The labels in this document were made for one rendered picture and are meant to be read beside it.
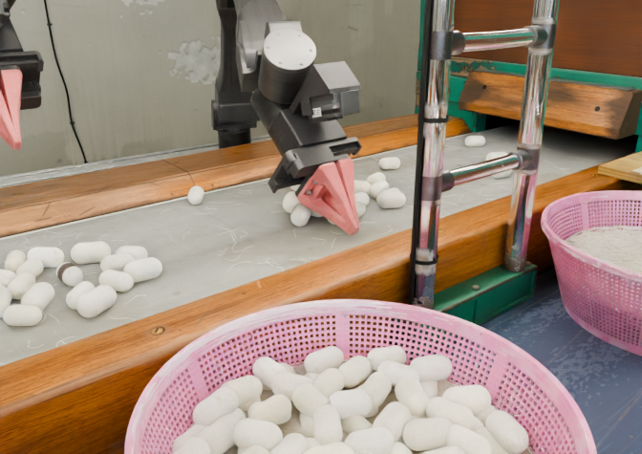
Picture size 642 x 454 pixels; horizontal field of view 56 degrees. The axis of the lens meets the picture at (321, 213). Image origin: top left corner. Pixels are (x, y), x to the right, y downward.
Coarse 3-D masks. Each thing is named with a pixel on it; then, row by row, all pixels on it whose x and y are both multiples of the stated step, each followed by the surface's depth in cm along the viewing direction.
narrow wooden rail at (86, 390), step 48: (576, 192) 75; (384, 240) 61; (480, 240) 64; (240, 288) 52; (288, 288) 52; (336, 288) 52; (384, 288) 56; (96, 336) 44; (144, 336) 44; (192, 336) 45; (384, 336) 58; (0, 384) 39; (48, 384) 39; (96, 384) 40; (144, 384) 43; (0, 432) 37; (48, 432) 39; (96, 432) 41
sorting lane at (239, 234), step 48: (240, 192) 83; (288, 192) 83; (480, 192) 83; (0, 240) 68; (48, 240) 68; (96, 240) 68; (144, 240) 68; (192, 240) 68; (240, 240) 68; (288, 240) 68; (336, 240) 68; (144, 288) 57; (192, 288) 57; (0, 336) 49; (48, 336) 49
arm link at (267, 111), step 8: (256, 96) 71; (264, 96) 70; (256, 104) 71; (264, 104) 70; (272, 104) 70; (280, 104) 70; (288, 104) 69; (256, 112) 72; (264, 112) 71; (272, 112) 70; (264, 120) 71; (272, 120) 70
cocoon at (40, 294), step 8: (32, 288) 53; (40, 288) 53; (48, 288) 53; (24, 296) 52; (32, 296) 52; (40, 296) 52; (48, 296) 53; (24, 304) 51; (32, 304) 51; (40, 304) 52; (48, 304) 53
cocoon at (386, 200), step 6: (384, 192) 76; (390, 192) 76; (396, 192) 76; (378, 198) 76; (384, 198) 76; (390, 198) 76; (396, 198) 76; (402, 198) 76; (378, 204) 76; (384, 204) 76; (390, 204) 76; (396, 204) 76; (402, 204) 76
